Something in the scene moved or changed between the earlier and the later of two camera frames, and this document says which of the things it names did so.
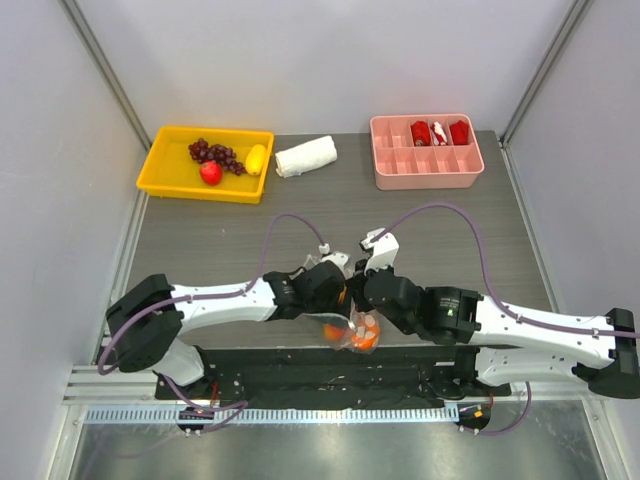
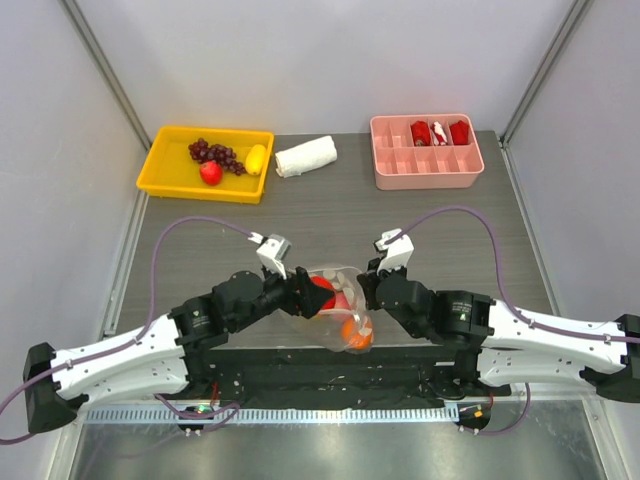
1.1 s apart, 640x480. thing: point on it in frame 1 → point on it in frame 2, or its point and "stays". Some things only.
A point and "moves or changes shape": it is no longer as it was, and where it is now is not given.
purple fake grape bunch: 202,152 stays
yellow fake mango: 255,159 stays
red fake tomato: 211,172 stays
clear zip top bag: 362,335 moves or changes shape
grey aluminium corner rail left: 83,29 stays
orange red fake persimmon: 333,333 moves or changes shape
